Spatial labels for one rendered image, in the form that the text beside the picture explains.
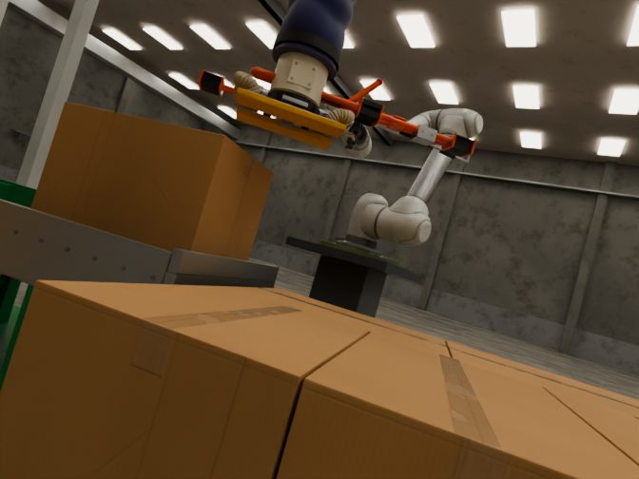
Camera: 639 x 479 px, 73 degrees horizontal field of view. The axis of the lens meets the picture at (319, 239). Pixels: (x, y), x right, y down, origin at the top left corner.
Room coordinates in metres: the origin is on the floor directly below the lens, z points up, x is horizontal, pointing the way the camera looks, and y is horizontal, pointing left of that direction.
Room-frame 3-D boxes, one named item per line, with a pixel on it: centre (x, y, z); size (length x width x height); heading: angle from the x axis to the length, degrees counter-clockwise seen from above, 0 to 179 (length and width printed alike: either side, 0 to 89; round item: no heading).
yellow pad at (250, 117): (1.49, 0.23, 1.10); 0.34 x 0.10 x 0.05; 101
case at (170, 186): (1.49, 0.57, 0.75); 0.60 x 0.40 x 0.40; 74
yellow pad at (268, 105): (1.30, 0.19, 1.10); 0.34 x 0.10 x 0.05; 101
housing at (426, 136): (1.48, -0.25, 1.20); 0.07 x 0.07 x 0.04; 11
